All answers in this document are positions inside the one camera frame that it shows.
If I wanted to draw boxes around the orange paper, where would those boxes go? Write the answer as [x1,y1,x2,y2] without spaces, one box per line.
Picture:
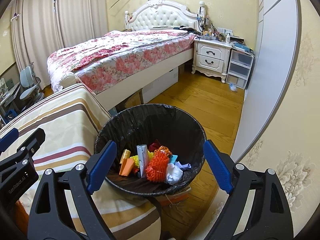
[119,158,135,177]

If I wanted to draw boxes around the white tissue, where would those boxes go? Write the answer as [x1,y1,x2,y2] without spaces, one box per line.
[165,163,183,185]

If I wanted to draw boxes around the grey milk powder sachet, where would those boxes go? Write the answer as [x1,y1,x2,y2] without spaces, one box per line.
[137,145,149,178]

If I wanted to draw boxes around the red foam fruit net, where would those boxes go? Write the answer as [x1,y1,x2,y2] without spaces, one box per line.
[145,153,169,183]

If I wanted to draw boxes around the orange plastic bag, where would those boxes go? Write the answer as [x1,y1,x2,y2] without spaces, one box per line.
[154,146,172,158]

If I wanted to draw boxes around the black trash bin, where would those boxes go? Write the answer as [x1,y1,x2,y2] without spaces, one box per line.
[94,103,207,197]

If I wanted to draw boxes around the grey study desk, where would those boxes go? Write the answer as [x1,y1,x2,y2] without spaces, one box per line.
[1,83,21,122]

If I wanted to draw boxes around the striped bed sheet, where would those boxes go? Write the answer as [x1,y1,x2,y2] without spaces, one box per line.
[1,84,161,239]

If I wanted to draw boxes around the blue-grey desk chair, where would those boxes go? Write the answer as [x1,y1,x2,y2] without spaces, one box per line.
[20,62,44,111]

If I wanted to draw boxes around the floral quilt bed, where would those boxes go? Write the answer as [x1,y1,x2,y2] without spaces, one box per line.
[47,29,196,110]

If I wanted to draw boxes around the beige curtains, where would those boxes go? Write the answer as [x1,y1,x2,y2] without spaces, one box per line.
[11,0,108,88]

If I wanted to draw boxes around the plastic drawer unit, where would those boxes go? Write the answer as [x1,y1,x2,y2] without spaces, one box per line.
[226,48,254,89]

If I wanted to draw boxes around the white nightstand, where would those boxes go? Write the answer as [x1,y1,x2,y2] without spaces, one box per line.
[191,37,232,83]

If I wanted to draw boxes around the white tufted headboard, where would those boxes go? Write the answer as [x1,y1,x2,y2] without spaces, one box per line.
[125,0,206,31]

